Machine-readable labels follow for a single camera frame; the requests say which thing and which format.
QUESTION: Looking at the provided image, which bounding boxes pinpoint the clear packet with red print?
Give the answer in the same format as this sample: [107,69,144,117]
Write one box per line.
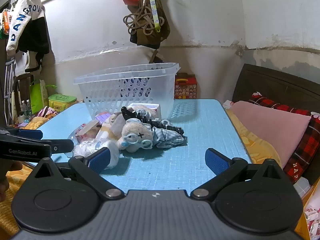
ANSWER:
[74,120,101,141]

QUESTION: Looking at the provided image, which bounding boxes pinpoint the colourful hanging packets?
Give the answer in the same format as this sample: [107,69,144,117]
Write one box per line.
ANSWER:
[0,7,13,40]

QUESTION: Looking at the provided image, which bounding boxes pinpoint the green lidded box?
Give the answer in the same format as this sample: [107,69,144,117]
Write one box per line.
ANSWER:
[48,94,78,112]

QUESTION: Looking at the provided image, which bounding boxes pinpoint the clear plastic bottle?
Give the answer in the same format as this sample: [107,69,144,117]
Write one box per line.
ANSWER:
[20,99,32,118]

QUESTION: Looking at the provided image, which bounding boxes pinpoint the white plastic packet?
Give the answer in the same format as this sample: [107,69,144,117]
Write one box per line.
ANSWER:
[73,139,121,168]

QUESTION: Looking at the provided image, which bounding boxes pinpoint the black hair claw clip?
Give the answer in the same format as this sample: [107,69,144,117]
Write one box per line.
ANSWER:
[121,106,140,125]

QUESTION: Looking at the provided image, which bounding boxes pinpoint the clear plastic basket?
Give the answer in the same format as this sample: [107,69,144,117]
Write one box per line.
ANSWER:
[73,62,181,121]

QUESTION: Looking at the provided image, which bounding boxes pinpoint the metal crutch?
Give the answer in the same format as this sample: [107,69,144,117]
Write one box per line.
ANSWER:
[3,57,16,126]

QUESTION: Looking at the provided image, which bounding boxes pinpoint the blue striped scrunchie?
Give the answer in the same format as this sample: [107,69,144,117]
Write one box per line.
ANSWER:
[151,126,187,149]

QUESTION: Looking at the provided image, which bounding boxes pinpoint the yellow bed sheet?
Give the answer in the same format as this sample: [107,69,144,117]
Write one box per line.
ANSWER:
[226,108,283,168]

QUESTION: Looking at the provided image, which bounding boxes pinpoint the brown knotted cord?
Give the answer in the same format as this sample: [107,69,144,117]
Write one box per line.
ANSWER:
[123,0,165,36]

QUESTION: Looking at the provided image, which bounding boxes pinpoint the white and black hanging jacket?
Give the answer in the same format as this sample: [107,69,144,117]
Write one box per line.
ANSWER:
[6,0,50,76]

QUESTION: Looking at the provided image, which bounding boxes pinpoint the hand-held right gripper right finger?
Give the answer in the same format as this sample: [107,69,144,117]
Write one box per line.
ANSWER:
[190,148,288,201]

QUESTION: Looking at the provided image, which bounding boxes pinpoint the clear plastic container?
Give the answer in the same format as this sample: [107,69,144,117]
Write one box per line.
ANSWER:
[293,177,312,198]

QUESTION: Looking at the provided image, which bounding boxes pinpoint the yellow green lanyard strap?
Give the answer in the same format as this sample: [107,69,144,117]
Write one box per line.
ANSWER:
[146,0,161,33]

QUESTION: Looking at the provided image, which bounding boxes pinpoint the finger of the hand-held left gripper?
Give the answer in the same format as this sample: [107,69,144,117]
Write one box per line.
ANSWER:
[0,127,43,141]
[51,138,74,154]

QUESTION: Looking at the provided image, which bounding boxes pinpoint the orange blanket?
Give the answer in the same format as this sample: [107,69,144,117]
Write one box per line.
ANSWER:
[0,164,34,240]

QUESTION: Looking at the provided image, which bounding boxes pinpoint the green paper bag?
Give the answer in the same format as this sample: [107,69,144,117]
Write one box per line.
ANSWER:
[29,80,57,115]

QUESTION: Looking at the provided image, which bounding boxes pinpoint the red gift box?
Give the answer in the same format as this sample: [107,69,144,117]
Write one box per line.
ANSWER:
[174,73,198,100]

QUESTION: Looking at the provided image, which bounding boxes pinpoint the pink pillow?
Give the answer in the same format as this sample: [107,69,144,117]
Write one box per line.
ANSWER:
[228,100,312,168]

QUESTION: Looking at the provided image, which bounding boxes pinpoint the orange cardboard box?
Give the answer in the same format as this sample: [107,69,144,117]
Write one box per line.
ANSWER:
[294,185,320,240]

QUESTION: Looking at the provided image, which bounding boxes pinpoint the purple box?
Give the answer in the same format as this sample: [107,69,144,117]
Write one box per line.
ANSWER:
[96,112,113,123]

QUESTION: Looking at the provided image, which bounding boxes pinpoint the beige soft pouch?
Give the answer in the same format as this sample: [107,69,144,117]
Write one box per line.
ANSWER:
[96,114,126,141]

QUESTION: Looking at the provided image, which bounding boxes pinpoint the red plaid pillow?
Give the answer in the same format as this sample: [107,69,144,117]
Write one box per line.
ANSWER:
[249,92,320,184]

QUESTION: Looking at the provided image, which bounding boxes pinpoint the dark wooden headboard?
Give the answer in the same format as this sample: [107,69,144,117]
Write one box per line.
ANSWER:
[232,63,320,117]

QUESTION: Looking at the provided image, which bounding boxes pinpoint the beige plush bear with glasses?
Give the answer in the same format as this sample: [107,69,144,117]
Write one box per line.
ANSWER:
[117,118,153,153]

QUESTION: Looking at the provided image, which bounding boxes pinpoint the brown hanging bag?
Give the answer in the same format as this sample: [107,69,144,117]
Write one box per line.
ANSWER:
[129,0,171,50]

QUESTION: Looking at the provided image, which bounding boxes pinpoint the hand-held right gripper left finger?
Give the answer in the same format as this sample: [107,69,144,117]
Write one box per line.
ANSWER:
[32,147,125,200]

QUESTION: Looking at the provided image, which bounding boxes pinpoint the person's left hand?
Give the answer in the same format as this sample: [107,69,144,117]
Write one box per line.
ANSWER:
[0,176,10,202]

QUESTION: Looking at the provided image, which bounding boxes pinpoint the colourful patterned cloth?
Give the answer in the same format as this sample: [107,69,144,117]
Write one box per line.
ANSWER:
[17,106,59,131]

